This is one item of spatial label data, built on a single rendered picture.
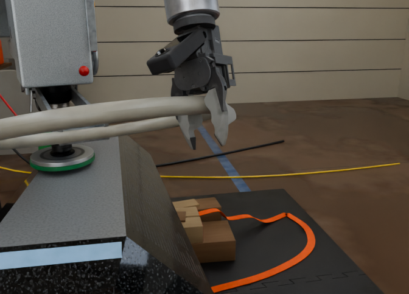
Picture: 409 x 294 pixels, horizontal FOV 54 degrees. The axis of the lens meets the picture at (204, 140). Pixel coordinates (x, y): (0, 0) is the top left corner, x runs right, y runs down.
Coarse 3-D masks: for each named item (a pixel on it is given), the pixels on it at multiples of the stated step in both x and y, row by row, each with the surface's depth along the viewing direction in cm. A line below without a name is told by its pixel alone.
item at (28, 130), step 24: (192, 96) 63; (0, 120) 56; (24, 120) 54; (48, 120) 54; (72, 120) 54; (96, 120) 55; (120, 120) 56; (144, 120) 100; (168, 120) 97; (0, 144) 80; (24, 144) 87; (48, 144) 93
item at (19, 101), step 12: (12, 60) 482; (0, 72) 369; (12, 72) 371; (0, 84) 372; (12, 84) 374; (12, 96) 377; (24, 96) 379; (0, 108) 378; (12, 108) 380; (24, 108) 382; (36, 108) 384
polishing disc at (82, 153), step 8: (72, 144) 152; (40, 152) 143; (48, 152) 143; (80, 152) 143; (88, 152) 143; (32, 160) 135; (40, 160) 135; (48, 160) 135; (56, 160) 135; (64, 160) 135; (72, 160) 135; (80, 160) 136
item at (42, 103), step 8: (24, 88) 148; (32, 88) 146; (72, 88) 136; (40, 96) 124; (72, 96) 136; (80, 96) 125; (40, 104) 126; (48, 104) 115; (80, 104) 125; (72, 128) 107; (80, 128) 108; (64, 144) 96
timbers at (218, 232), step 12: (204, 204) 268; (216, 204) 268; (204, 216) 263; (216, 216) 265; (204, 228) 233; (216, 228) 233; (228, 228) 233; (204, 240) 220; (216, 240) 220; (228, 240) 220; (204, 252) 220; (216, 252) 221; (228, 252) 222
